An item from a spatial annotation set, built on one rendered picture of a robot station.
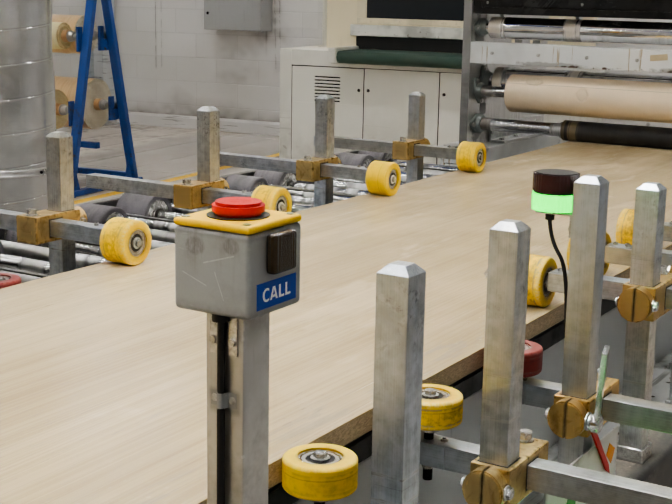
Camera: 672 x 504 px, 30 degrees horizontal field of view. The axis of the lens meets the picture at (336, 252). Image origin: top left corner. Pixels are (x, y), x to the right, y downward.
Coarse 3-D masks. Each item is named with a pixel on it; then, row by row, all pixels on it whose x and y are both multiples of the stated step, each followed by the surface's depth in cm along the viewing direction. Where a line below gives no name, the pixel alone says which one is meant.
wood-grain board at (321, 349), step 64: (448, 192) 304; (512, 192) 305; (320, 256) 230; (384, 256) 231; (448, 256) 232; (0, 320) 183; (64, 320) 184; (128, 320) 185; (192, 320) 185; (320, 320) 187; (448, 320) 188; (0, 384) 155; (64, 384) 155; (128, 384) 156; (192, 384) 156; (320, 384) 157; (448, 384) 166; (0, 448) 134; (64, 448) 134; (128, 448) 134; (192, 448) 135
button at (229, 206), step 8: (216, 200) 94; (224, 200) 94; (232, 200) 94; (240, 200) 94; (248, 200) 94; (256, 200) 94; (216, 208) 93; (224, 208) 92; (232, 208) 92; (240, 208) 92; (248, 208) 92; (256, 208) 93; (264, 208) 94; (224, 216) 93; (232, 216) 93; (240, 216) 92; (248, 216) 93; (256, 216) 93
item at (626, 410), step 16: (528, 384) 171; (544, 384) 172; (560, 384) 172; (528, 400) 172; (544, 400) 171; (608, 400) 166; (624, 400) 165; (640, 400) 166; (608, 416) 166; (624, 416) 165; (640, 416) 164; (656, 416) 162
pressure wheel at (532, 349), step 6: (528, 342) 175; (534, 342) 175; (528, 348) 173; (534, 348) 172; (540, 348) 172; (528, 354) 170; (534, 354) 170; (540, 354) 171; (528, 360) 170; (534, 360) 170; (540, 360) 172; (528, 366) 170; (534, 366) 171; (540, 366) 172; (528, 372) 170; (534, 372) 171
